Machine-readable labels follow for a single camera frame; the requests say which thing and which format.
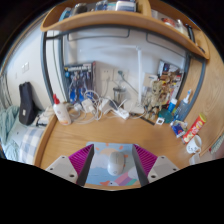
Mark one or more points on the colourful printed box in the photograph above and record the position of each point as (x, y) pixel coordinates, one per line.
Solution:
(170, 70)

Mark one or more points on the white wall switch plate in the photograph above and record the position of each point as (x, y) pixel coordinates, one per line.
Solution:
(25, 67)

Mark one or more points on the white power strip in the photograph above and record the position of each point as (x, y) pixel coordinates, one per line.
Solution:
(122, 113)

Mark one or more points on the black bag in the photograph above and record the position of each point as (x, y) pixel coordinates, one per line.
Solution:
(26, 103)

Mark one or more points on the wooden wall shelf unit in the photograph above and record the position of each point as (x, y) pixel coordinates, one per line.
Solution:
(100, 20)

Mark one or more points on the red snack can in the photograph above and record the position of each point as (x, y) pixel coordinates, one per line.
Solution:
(194, 128)

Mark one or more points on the white wall socket plate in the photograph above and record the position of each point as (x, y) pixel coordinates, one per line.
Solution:
(106, 74)
(125, 76)

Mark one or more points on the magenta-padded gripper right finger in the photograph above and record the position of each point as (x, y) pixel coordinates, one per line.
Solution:
(153, 163)

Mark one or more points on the white charger block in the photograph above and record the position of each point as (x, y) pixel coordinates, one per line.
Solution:
(87, 105)

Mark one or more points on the clear plastic cup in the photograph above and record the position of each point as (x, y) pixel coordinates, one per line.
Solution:
(195, 159)

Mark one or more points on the blue spray bottle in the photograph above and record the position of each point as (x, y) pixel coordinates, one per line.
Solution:
(182, 108)

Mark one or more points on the grey metal desk frame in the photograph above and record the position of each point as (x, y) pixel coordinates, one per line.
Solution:
(45, 66)

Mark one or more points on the blue snack packet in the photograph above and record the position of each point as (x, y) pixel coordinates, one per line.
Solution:
(178, 128)

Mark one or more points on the white mug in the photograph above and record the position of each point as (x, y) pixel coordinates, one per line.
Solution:
(194, 145)

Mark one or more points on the white pump bottle red cap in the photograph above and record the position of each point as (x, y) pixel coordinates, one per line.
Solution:
(62, 114)

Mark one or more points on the tan robot figure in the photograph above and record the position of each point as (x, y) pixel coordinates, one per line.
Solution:
(153, 96)

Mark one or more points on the grey computer mouse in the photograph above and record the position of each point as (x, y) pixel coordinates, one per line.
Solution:
(116, 163)

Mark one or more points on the teal blanket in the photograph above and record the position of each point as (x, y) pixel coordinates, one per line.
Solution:
(8, 130)

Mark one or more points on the blue robot model kit box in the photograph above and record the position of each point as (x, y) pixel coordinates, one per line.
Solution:
(78, 81)

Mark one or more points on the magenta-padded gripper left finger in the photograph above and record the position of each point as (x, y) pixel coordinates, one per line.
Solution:
(71, 164)

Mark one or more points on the teal round tin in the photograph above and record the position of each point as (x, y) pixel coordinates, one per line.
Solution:
(165, 116)

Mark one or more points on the blue cloud-print mouse pad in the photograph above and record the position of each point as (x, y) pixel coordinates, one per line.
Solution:
(101, 166)

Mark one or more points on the small white desk clock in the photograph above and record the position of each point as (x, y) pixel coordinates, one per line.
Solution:
(160, 121)

